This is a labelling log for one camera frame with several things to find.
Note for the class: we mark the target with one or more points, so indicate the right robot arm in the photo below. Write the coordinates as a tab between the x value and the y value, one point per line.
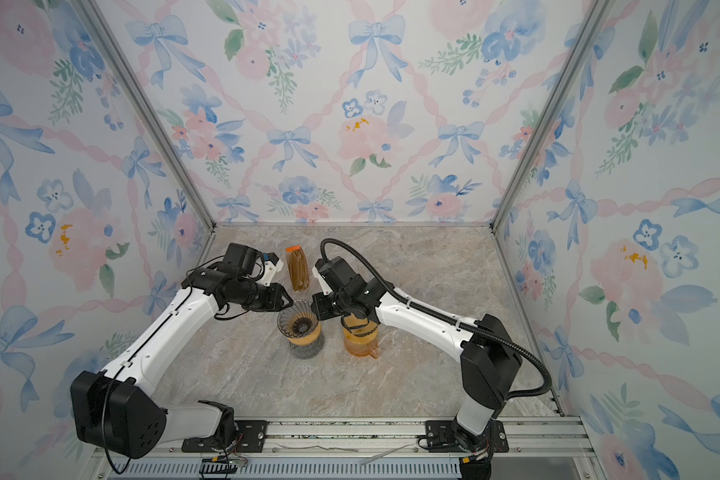
488	364

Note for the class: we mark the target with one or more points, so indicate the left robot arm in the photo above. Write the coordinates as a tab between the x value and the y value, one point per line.
114	408

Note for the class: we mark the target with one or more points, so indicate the grey ribbed dripper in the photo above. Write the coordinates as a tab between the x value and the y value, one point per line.
298	324

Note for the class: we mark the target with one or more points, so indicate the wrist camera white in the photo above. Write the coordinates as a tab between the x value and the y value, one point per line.
324	287
272	265

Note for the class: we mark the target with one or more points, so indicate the brown paper coffee filter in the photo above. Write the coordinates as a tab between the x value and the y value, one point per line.
359	330

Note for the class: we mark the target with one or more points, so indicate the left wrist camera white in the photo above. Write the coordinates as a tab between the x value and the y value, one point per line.
272	265

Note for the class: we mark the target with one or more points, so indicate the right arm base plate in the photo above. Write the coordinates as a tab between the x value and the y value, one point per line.
446	436

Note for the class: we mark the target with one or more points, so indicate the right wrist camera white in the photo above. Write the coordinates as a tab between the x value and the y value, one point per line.
324	287

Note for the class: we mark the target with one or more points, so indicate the aluminium corner post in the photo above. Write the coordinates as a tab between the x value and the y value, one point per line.
590	29
93	19

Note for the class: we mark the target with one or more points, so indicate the grey glass carafe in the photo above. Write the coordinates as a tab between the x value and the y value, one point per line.
303	352

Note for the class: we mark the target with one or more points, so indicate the right aluminium corner post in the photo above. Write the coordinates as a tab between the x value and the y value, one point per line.
590	29

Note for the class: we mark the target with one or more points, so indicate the left aluminium corner post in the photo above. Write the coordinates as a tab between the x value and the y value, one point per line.
93	19

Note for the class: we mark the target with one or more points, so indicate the aluminium mounting rail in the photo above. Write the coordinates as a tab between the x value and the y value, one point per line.
370	448

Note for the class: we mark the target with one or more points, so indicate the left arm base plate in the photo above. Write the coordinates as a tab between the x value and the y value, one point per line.
249	437

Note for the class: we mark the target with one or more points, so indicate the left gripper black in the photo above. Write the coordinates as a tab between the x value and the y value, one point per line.
277	296

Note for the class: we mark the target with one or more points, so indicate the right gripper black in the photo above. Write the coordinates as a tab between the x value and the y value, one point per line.
319	301

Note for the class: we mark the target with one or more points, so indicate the coffee filter pack orange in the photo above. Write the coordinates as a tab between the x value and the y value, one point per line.
298	268

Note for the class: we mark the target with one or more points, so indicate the orange glass carafe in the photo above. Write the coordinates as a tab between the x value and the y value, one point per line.
362	348

